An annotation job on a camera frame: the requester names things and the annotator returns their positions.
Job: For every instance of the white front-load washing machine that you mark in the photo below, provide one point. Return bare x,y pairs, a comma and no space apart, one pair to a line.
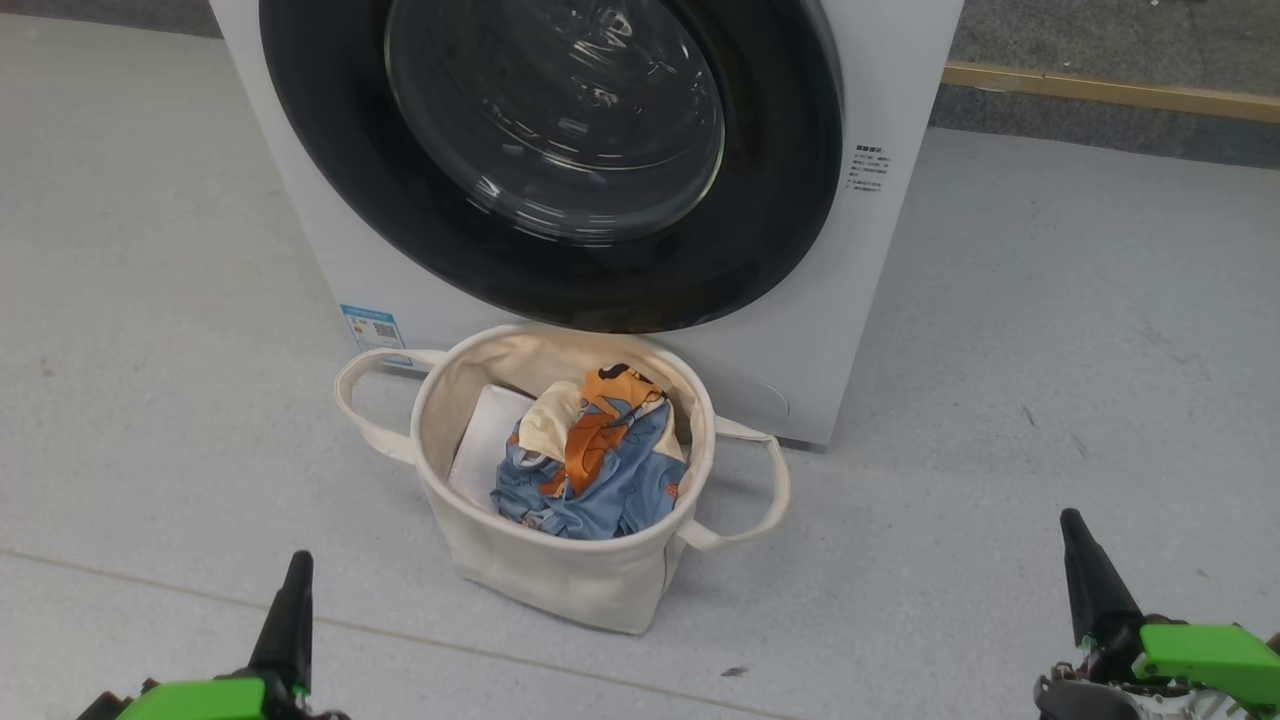
900,80

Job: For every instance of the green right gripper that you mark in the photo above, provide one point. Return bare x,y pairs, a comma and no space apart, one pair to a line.
1200,655

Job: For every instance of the black round glass washer door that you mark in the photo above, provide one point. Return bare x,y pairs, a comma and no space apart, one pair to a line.
330,170

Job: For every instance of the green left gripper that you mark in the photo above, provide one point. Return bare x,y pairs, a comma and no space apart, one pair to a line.
200,700

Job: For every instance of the printed text label on washer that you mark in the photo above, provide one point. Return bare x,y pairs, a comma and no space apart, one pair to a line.
870,170

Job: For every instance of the white folded cloth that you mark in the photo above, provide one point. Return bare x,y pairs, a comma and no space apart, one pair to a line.
485,450

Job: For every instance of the blue energy label sticker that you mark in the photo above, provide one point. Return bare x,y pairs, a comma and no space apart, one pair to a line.
374,332

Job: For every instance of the wooden floor threshold strip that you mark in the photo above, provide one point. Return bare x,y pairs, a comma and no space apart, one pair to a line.
1110,92

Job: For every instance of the cream canvas laundry basket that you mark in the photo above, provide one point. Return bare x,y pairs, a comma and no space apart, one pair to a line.
560,590

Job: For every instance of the blue orange patterned garment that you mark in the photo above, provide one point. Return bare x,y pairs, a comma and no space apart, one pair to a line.
600,480

